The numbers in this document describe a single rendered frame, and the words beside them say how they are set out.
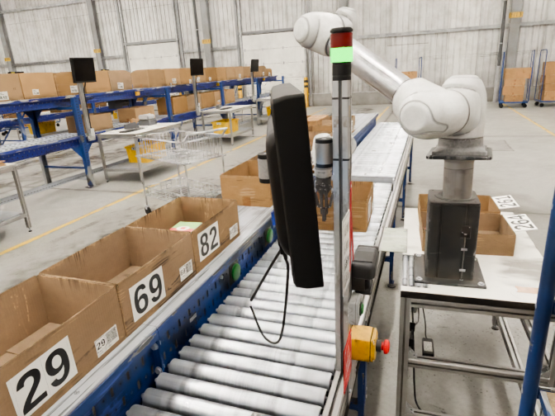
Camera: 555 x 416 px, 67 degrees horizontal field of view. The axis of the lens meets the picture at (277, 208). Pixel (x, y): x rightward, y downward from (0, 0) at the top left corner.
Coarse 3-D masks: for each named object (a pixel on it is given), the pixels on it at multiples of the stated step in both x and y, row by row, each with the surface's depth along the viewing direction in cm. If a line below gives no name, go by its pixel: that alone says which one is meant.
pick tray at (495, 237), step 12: (420, 216) 206; (480, 216) 207; (492, 216) 205; (420, 228) 201; (480, 228) 209; (492, 228) 207; (504, 228) 198; (420, 240) 201; (480, 240) 183; (492, 240) 182; (504, 240) 181; (480, 252) 185; (492, 252) 183; (504, 252) 182
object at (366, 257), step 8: (360, 248) 117; (368, 248) 117; (376, 248) 117; (360, 256) 113; (368, 256) 113; (376, 256) 114; (352, 264) 112; (360, 264) 111; (368, 264) 110; (376, 264) 112; (352, 272) 112; (360, 272) 111; (368, 272) 110; (368, 280) 113; (368, 288) 115
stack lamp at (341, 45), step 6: (330, 36) 93; (336, 36) 91; (342, 36) 91; (348, 36) 91; (330, 42) 93; (336, 42) 92; (342, 42) 91; (348, 42) 92; (330, 48) 94; (336, 48) 92; (342, 48) 92; (348, 48) 92; (330, 54) 94; (336, 54) 93; (342, 54) 92; (348, 54) 92; (330, 60) 95; (336, 60) 93; (342, 60) 93; (348, 60) 93
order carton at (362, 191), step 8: (352, 184) 251; (360, 184) 249; (368, 184) 248; (352, 192) 253; (360, 192) 251; (368, 192) 249; (328, 200) 218; (352, 200) 254; (360, 200) 252; (368, 200) 221; (328, 208) 219; (352, 208) 215; (360, 208) 214; (320, 216) 222; (328, 216) 220; (352, 216) 216; (360, 216) 215; (320, 224) 223; (328, 224) 222; (360, 224) 216
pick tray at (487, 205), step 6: (420, 198) 243; (426, 198) 242; (480, 198) 234; (486, 198) 233; (420, 204) 244; (426, 204) 243; (486, 204) 234; (492, 204) 225; (420, 210) 218; (426, 210) 217; (486, 210) 235; (492, 210) 224; (498, 210) 211
